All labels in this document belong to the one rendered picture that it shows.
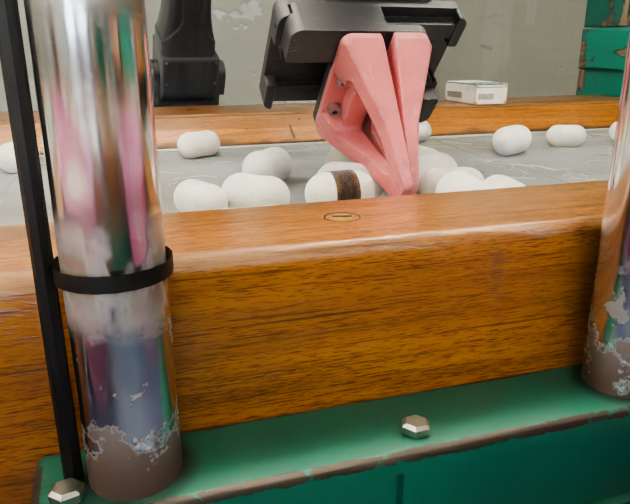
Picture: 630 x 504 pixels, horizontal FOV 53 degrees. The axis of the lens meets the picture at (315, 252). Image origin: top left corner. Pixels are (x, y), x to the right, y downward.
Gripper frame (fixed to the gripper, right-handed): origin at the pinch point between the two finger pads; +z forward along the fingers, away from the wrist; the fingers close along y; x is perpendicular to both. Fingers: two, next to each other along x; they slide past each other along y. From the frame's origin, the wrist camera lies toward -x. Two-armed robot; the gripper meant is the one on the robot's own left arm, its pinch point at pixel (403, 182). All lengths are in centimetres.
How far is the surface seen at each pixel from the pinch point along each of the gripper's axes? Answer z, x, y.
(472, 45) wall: -142, 119, 113
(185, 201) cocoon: -0.7, 1.3, -10.2
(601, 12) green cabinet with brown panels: -34, 17, 42
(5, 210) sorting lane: -3.8, 5.7, -18.7
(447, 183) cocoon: 1.2, -1.4, 1.4
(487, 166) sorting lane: -6.3, 7.8, 10.9
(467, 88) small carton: -22.8, 17.4, 20.0
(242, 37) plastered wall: -166, 137, 34
